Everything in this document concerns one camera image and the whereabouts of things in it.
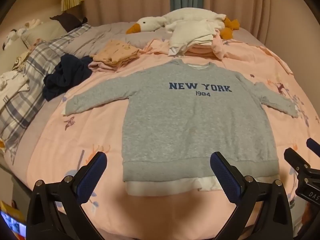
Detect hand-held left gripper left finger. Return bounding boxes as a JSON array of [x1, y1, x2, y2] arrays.
[[26, 151, 108, 240]]

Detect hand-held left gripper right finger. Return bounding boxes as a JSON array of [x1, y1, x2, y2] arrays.
[[209, 151, 293, 240]]

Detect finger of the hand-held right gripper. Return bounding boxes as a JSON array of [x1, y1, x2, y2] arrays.
[[306, 138, 320, 156], [284, 147, 313, 178]]

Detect grey printed sweatshirt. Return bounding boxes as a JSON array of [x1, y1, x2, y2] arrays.
[[62, 59, 299, 197]]

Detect peach printed folded clothes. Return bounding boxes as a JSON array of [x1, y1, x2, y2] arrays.
[[89, 40, 140, 72]]

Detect pink folded clothes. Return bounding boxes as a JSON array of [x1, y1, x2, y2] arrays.
[[185, 34, 230, 60]]

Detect white folded clothes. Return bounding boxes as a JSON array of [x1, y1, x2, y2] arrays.
[[168, 20, 220, 57]]

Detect pink printed duvet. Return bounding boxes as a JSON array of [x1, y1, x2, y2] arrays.
[[26, 36, 320, 238]]

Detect colourful box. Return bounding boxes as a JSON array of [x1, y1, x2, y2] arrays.
[[0, 201, 27, 239]]

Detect navy crumpled cloth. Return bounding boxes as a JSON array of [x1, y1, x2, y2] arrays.
[[43, 54, 93, 102]]

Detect white printed cloth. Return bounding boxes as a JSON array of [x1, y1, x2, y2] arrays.
[[0, 70, 30, 107]]

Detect blue plaid pillow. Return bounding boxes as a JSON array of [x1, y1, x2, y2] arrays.
[[0, 22, 92, 155]]

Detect round patterned cushion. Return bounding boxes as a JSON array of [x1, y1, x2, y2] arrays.
[[12, 51, 30, 73]]

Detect cream pillow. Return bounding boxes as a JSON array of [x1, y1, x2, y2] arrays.
[[21, 20, 68, 48]]

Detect dark brown pillow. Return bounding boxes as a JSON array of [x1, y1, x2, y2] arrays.
[[49, 12, 88, 32]]

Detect pink curtain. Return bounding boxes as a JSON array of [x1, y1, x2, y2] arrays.
[[82, 0, 310, 45]]

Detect small plush toys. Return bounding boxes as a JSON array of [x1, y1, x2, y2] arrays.
[[2, 19, 42, 50]]

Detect white goose plush toy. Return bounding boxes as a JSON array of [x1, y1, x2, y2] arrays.
[[126, 8, 240, 40]]

